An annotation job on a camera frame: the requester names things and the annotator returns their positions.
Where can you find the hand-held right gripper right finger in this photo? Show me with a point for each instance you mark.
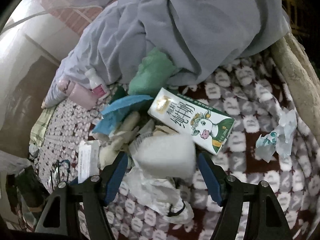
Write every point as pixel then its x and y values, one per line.
pixel 210 180

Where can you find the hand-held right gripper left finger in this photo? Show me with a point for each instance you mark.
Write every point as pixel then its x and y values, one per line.
pixel 116 177

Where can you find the cream tissue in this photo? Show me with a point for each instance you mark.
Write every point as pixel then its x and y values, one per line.
pixel 130 127
pixel 107 155

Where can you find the white tissue wad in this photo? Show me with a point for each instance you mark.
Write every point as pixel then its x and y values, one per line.
pixel 165 155

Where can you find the flat white paper box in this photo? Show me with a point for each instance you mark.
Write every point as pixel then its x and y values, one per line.
pixel 86 160

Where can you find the printed maroon and grey blanket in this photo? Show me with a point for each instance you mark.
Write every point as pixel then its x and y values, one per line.
pixel 250 180

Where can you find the white plastic bag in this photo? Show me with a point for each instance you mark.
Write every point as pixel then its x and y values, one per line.
pixel 155 192

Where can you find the white and green milk carton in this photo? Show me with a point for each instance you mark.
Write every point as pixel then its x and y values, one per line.
pixel 190 120

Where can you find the tan cardboard scrap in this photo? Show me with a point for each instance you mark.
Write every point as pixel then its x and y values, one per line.
pixel 161 130

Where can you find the crumpled white and teal wrapper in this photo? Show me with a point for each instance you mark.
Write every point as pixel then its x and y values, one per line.
pixel 275 135

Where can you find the dark green cloth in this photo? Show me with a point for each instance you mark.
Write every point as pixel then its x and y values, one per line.
pixel 118 92

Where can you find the plaid cloth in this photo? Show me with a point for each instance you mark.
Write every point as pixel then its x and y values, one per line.
pixel 41 127

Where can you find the white bottle with pink label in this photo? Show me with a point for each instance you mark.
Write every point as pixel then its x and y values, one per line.
pixel 96 82

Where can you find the striped lavender pillow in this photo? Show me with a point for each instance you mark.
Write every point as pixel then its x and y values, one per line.
pixel 55 92

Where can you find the green towel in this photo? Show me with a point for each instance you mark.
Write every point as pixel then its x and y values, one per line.
pixel 150 72

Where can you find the grey quilt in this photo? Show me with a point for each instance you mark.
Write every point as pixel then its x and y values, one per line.
pixel 187 25

